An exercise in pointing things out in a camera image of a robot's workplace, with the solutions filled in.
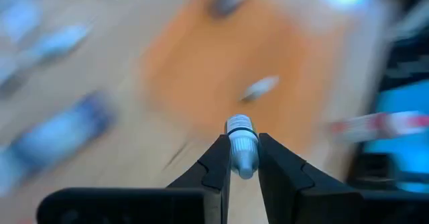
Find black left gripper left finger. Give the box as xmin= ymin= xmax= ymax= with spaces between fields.
xmin=36 ymin=133 xmax=232 ymax=224

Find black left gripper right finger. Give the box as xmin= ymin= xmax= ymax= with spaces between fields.
xmin=257 ymin=132 xmax=429 ymax=224

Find small green dropper bottle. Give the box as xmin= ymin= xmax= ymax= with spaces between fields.
xmin=239 ymin=75 xmax=281 ymax=103

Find translucent orange plastic bin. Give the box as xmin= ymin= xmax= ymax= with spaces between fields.
xmin=139 ymin=0 xmax=339 ymax=154

